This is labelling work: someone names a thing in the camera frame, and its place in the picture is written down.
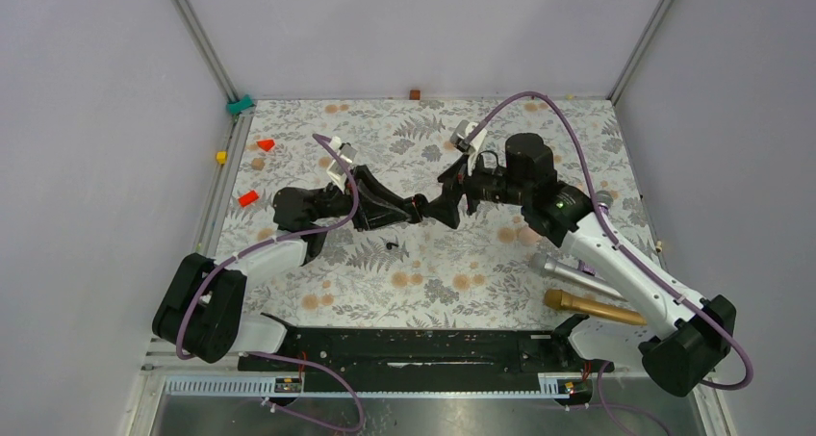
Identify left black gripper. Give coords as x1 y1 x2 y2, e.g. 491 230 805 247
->
314 166 414 232

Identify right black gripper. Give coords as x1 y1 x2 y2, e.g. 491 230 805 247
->
421 148 531 229

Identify black earbud charging case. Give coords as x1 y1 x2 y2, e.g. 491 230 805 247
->
410 193 428 223

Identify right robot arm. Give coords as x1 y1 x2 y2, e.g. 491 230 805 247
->
424 133 737 397

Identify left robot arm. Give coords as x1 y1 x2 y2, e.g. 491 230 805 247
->
151 166 428 370

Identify floral patterned mat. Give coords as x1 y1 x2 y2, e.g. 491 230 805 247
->
216 99 654 329

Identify pink toy microphone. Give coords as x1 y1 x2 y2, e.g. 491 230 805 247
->
517 226 543 246

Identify orange triangle block upper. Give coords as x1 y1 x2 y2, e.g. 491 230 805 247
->
256 139 275 152

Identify tan round block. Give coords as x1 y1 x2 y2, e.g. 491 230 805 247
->
250 158 266 171

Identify orange block lower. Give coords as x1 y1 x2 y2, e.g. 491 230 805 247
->
238 190 260 208

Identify gold microphone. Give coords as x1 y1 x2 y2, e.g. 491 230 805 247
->
544 289 648 326

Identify silver microphone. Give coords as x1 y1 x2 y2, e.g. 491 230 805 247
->
529 253 626 301

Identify purple glitter microphone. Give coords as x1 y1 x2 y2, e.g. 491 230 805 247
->
577 191 614 276

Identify teal block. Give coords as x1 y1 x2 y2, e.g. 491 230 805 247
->
226 94 255 116

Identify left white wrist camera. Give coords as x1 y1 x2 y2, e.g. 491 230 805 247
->
325 137 358 188

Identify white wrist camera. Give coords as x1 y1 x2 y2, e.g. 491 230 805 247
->
449 120 486 175
325 137 358 188

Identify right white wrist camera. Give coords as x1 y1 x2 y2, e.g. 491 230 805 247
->
449 120 486 175

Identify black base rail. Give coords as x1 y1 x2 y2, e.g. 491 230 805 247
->
238 316 603 394

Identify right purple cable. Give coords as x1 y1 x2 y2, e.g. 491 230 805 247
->
462 90 754 436

